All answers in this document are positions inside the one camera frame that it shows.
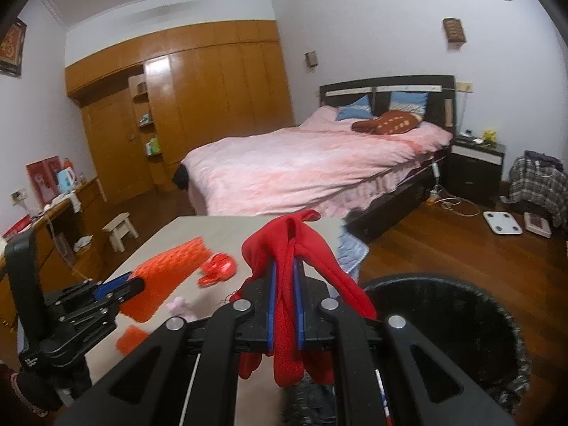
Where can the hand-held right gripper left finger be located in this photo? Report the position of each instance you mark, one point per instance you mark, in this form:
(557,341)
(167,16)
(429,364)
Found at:
(271,310)

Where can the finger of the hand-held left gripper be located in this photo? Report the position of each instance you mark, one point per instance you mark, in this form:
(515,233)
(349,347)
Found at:
(88,317)
(111,287)

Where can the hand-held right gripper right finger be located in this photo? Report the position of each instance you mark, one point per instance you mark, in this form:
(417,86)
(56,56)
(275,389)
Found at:
(300,319)

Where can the large orange foam net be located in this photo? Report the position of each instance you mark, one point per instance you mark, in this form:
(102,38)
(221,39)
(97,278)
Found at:
(168,270)

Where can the red cloth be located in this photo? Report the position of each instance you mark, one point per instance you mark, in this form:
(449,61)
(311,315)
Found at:
(310,248)

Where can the black trash bin with bag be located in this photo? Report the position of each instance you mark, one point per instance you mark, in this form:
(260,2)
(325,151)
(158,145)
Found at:
(443,319)

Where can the small orange foam net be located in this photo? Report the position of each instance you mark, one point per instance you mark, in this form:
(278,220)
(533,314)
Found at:
(132,339)

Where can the white crumpled tissue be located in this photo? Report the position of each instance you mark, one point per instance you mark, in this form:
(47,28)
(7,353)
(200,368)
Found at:
(83,242)

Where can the small wooden stool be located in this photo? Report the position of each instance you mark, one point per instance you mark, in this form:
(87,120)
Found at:
(120,228)

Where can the pink pouch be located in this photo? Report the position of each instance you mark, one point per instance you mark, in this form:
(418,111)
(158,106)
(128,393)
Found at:
(179,307)

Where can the wooden sideboard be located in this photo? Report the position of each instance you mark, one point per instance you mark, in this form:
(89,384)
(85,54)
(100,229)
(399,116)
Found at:
(66,226)

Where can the blue quilted cloth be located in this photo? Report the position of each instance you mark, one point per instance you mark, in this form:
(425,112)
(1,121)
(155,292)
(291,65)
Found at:
(353,248)

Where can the red gift box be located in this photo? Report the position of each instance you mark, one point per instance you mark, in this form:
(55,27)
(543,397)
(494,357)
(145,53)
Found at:
(42,182)

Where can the black cloth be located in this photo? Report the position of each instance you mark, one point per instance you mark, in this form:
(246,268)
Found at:
(182,177)

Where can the green box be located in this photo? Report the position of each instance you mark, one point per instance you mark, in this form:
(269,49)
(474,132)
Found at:
(153,146)

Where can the pink bedspread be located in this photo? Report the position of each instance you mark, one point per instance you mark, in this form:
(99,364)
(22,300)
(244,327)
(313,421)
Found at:
(310,164)

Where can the brown dotted cushion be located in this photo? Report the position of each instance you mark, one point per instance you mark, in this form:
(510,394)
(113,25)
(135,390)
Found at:
(390,123)

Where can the blue pillow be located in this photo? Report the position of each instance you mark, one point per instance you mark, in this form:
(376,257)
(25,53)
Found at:
(355,108)
(408,102)

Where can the wooden wardrobe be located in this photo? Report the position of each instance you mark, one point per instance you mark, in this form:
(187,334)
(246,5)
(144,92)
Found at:
(222,97)

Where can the white bathroom scale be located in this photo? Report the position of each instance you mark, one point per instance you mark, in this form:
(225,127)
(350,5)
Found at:
(502,222)

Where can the black and white nightstand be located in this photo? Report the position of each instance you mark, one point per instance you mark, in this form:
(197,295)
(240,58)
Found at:
(475,164)

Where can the white and red scale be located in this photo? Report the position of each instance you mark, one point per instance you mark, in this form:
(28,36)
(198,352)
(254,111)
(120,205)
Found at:
(538,224)

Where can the dark wooden bed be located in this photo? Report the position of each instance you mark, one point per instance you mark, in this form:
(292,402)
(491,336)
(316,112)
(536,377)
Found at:
(439,97)

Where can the yellow plush toy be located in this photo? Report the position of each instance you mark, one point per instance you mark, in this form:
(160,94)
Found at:
(488,136)

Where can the plaid cloth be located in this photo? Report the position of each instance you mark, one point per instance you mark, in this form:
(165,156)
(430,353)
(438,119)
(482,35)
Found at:
(532,186)

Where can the dark bag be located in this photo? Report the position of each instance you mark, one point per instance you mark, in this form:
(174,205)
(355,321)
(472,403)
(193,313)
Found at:
(543,157)

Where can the small wooden wall lamp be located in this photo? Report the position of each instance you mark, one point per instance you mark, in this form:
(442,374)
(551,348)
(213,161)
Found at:
(311,59)

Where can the framed wall picture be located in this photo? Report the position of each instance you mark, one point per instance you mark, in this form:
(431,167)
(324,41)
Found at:
(11,46)

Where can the wall socket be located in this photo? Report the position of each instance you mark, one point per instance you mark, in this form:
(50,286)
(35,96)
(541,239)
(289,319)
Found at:
(464,86)

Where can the large wooden wall lamp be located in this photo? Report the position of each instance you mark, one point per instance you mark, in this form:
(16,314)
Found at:
(453,31)

